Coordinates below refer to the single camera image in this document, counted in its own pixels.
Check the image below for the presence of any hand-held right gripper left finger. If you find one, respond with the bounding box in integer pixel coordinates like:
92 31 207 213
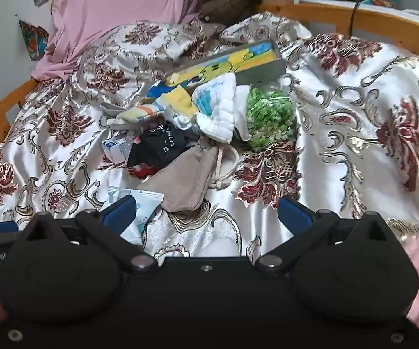
20 195 158 273

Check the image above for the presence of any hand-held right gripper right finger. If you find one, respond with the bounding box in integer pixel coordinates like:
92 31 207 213
255 195 396 273

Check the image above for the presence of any white blue packet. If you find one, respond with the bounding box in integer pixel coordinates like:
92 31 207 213
107 186 164 246

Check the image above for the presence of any small white blue box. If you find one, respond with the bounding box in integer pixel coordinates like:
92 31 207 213
101 136 139 163

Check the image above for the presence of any beige drawstring pouch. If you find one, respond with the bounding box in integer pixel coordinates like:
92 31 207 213
138 145 240 212

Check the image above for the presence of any black printed cloth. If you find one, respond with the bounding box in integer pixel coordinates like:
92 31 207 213
127 123 200 168

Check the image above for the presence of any grey face mask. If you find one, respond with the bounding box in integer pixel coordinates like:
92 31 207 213
100 101 126 115

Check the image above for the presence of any orange blue striped cloth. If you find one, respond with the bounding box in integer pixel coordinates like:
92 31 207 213
116 91 196 126

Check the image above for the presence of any white sock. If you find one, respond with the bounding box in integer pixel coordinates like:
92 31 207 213
166 114 197 133

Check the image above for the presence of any white quilted cloth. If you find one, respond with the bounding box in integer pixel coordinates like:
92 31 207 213
191 74 252 144

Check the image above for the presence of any grey metal tin tray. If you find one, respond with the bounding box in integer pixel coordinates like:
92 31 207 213
173 39 287 88

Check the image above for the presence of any floral satin bedspread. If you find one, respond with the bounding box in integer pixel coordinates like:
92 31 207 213
0 12 419 262

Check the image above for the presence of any yellow blue cartoon towel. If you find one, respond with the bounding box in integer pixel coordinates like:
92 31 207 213
168 42 282 86

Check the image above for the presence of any pink pillow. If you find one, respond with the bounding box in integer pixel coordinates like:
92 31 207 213
33 0 203 81

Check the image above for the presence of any black cable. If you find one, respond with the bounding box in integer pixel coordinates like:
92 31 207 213
348 0 363 36

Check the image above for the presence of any wooden bed frame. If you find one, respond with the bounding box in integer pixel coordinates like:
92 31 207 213
0 3 419 175

